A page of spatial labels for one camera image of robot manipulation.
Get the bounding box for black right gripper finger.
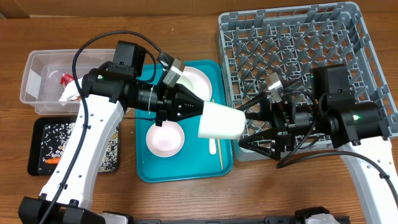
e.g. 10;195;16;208
238;92;267;111
238;129;280;161

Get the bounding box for large pink plate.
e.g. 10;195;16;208
182;67;213;101

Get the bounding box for wooden chopstick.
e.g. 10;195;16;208
211;98;224;170

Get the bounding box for pink bowl with food scraps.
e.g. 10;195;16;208
146;121;185;157

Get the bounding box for small white cup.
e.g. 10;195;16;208
198;101;246;139

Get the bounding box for white plastic fork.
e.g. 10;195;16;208
209;139;217;155

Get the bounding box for white napkin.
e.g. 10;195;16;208
59;81;81;102

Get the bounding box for red wrapper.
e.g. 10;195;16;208
60;73;74;88

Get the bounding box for orange carrot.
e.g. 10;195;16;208
45;157;61;164

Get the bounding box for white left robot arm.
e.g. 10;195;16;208
18;63;205;223

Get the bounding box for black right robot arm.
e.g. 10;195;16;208
239;64;397;223

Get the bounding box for grey dishwasher rack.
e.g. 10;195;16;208
218;2;397;161

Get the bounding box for clear plastic waste bin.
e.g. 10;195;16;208
19;49;135;115

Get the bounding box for teal serving tray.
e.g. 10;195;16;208
134;60;234;184

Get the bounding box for spilled rice and nut scraps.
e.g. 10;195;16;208
38;123;119;175

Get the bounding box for black tray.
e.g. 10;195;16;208
27;114;121;177

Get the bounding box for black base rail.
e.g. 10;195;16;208
124;216;352;224

